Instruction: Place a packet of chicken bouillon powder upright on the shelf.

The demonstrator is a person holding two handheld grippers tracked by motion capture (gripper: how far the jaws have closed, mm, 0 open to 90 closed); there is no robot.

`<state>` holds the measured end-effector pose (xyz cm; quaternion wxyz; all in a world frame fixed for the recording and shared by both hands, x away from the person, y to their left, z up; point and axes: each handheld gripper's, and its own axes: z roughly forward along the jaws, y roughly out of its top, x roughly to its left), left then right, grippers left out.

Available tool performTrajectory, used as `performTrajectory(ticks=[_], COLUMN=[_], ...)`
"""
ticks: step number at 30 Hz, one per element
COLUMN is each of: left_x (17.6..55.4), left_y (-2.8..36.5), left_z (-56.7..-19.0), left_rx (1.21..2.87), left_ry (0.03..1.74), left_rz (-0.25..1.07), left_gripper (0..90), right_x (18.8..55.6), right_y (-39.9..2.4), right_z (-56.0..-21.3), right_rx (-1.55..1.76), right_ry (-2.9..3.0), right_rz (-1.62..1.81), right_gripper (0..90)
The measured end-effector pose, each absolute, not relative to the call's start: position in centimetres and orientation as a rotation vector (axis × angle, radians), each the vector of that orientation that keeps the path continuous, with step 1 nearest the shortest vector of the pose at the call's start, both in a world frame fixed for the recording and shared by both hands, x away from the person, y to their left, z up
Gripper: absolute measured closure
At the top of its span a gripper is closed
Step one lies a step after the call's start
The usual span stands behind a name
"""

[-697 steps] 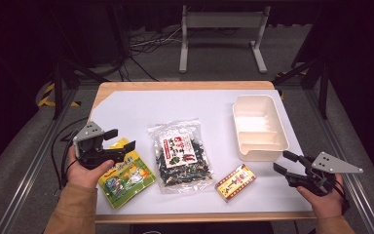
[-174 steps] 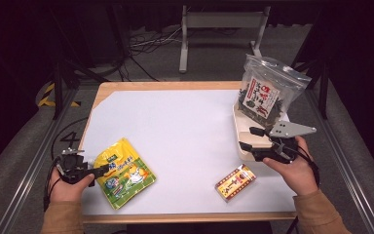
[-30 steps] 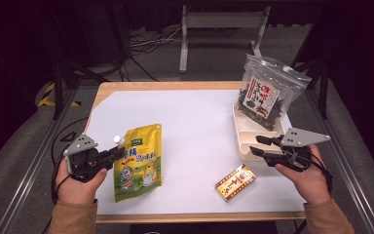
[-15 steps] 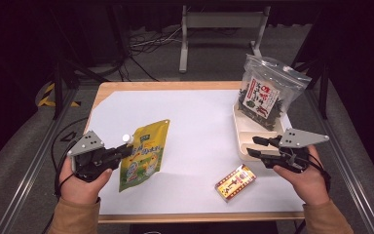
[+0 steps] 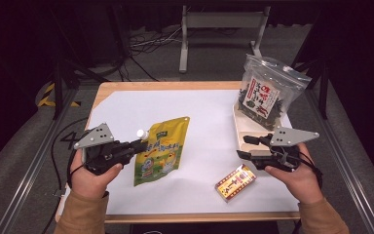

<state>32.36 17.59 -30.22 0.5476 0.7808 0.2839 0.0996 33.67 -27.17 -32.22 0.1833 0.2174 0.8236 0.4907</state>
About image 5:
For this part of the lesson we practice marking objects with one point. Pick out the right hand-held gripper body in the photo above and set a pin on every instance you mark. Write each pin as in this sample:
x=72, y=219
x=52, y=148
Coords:
x=289, y=136

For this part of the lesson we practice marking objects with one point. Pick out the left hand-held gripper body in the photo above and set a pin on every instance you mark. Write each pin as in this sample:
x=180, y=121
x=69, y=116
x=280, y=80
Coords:
x=94, y=136

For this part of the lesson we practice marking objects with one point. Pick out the white plastic bin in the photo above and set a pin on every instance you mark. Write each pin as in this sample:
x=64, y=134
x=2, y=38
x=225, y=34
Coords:
x=245, y=128

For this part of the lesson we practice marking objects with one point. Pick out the yellow green spout pouch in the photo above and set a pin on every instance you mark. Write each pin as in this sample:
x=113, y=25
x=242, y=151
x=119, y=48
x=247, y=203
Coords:
x=162, y=149

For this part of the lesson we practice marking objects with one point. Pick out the small red yellow box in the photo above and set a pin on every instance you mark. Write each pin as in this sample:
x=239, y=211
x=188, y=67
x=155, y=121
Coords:
x=235, y=182

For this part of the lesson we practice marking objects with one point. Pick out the clear bag of dried seaweed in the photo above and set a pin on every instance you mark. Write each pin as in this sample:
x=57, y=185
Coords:
x=266, y=94

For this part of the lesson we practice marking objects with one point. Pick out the person's right hand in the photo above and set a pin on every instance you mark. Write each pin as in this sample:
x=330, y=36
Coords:
x=298, y=180

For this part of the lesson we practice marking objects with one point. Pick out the person's left hand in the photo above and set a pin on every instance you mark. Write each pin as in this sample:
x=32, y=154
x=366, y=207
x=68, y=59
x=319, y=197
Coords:
x=91, y=183

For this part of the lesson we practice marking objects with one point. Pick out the black tripod stand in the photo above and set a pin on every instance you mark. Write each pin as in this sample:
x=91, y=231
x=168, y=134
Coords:
x=323, y=94
x=58, y=87

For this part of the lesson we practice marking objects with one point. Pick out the white table mat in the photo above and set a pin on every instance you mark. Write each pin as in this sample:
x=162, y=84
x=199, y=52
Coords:
x=201, y=107

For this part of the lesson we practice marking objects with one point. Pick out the yellow black hazard tape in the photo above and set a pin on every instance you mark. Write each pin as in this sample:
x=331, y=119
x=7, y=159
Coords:
x=47, y=94

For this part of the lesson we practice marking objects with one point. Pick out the grey metal stand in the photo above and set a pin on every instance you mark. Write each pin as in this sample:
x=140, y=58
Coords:
x=222, y=20

